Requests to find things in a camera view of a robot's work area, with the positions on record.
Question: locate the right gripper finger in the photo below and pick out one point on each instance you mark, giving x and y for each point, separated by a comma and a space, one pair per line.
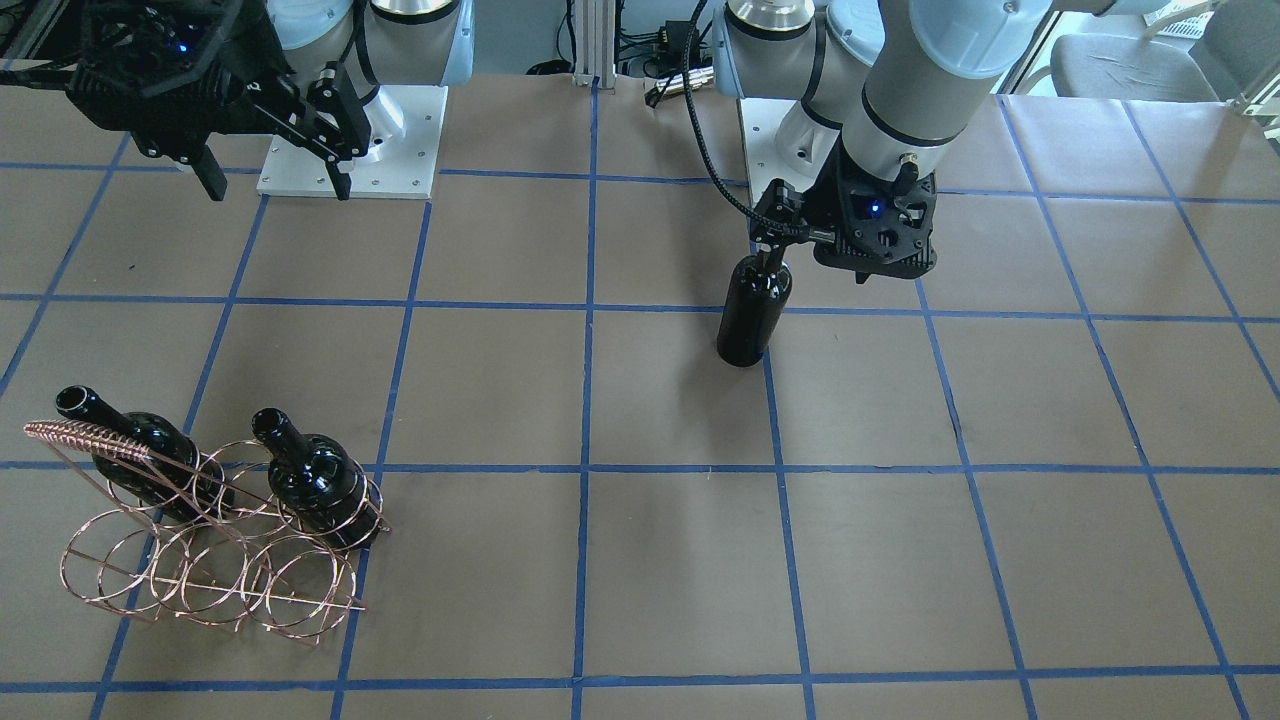
327, 119
210, 175

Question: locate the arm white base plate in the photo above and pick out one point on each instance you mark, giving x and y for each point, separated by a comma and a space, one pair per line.
781, 139
406, 123

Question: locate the aluminium frame post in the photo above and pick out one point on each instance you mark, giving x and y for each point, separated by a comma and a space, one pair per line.
594, 27

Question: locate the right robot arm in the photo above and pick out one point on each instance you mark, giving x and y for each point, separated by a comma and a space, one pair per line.
417, 43

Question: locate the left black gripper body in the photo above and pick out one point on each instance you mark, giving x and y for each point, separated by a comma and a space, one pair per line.
826, 196

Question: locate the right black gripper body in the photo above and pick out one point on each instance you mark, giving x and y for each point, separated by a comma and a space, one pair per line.
262, 62

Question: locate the copper wire wine basket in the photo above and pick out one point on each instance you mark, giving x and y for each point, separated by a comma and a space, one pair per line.
249, 565

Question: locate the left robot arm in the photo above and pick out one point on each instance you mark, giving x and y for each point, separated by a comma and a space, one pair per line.
899, 84

